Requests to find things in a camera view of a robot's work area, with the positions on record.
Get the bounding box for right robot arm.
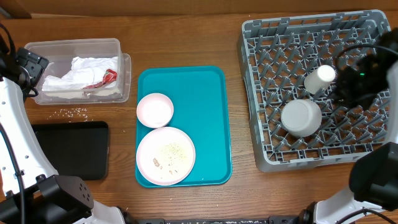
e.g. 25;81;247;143
292;29;397;223

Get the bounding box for teal serving tray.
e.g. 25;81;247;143
137;66;232;187

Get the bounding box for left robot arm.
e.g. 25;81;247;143
1;37;130;223

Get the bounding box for red snack wrapper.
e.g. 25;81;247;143
84;69;118;89

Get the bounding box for scattered rice grains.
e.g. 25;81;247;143
47;107;93;123

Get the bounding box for large pink plate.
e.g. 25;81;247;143
136;127;196;186

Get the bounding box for white napkin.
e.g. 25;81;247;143
42;57;119;99

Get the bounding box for grey dishwasher rack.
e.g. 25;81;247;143
238;10;391;172

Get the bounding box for small pink bowl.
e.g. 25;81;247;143
136;93;174;128

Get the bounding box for black plastic tray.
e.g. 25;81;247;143
32;121;109;180

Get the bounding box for grey bowl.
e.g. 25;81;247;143
280;100;322;138

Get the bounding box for small white cup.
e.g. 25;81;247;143
304;65;336;95

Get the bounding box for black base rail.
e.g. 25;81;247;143
127;215;299;224

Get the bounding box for clear plastic bin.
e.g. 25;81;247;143
25;38;124;94

